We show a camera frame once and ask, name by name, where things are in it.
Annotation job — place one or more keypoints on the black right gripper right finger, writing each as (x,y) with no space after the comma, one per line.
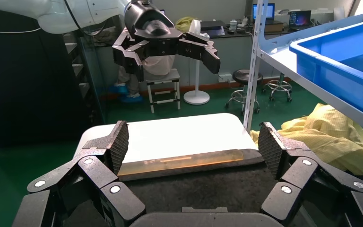
(297,175)

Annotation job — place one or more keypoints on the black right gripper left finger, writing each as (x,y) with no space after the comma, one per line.
(97,170)

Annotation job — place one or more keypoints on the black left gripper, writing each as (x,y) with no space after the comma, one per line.
(153,28)

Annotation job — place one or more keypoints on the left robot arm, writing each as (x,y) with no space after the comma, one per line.
(56,15)

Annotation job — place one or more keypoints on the seated person in white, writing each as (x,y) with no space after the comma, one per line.
(159,64)

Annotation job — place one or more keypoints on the white square stool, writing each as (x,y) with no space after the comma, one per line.
(169,76)

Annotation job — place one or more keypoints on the yellow crumpled cloth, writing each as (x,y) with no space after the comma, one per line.
(183,23)

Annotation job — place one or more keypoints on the yellow grid cloth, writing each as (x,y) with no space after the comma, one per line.
(325,134)

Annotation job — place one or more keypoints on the white floor stand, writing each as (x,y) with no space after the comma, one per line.
(196,97)

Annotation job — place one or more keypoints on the black desktop device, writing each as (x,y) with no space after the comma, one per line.
(212,25)

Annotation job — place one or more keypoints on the white desk with black top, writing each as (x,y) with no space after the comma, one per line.
(231,53)

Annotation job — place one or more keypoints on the white jar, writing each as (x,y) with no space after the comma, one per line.
(233,25)

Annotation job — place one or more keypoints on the black round stool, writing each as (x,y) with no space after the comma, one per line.
(242,76)
(278,85)

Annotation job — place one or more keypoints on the amber tape strip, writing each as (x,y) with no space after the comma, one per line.
(181,161)

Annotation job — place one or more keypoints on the blue plastic bin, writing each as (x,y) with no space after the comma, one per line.
(341,78)

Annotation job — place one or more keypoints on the laptop with blue screen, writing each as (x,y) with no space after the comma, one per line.
(269,12)

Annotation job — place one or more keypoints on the small brown box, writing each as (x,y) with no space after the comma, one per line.
(274,27)

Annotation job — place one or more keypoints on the black robot torso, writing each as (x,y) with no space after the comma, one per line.
(18,87)

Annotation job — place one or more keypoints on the white metal shelf rack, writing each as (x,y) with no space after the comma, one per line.
(281,59)

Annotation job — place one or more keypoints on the laptop with dark screen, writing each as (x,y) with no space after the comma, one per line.
(300,18)

